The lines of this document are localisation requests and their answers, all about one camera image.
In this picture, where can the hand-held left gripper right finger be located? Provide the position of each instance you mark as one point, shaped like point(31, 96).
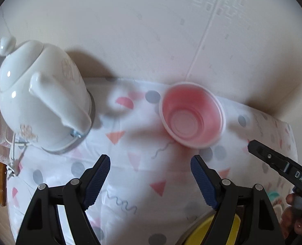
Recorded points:
point(204, 181)

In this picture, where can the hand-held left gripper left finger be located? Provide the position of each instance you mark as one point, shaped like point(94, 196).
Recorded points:
point(97, 181)

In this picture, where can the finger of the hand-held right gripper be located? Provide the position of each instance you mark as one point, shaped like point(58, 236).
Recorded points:
point(267, 155)

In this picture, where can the pink plastic cup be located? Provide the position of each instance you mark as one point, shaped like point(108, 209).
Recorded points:
point(191, 107)

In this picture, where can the person's right hand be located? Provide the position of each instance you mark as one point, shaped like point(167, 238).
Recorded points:
point(291, 218)

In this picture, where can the yellow bowl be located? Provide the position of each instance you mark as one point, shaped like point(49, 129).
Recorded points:
point(197, 232)

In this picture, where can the white dotted tablecloth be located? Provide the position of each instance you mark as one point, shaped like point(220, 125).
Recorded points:
point(140, 143)

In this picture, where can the white ceramic teapot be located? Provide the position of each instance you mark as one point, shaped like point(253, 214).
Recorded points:
point(41, 102)

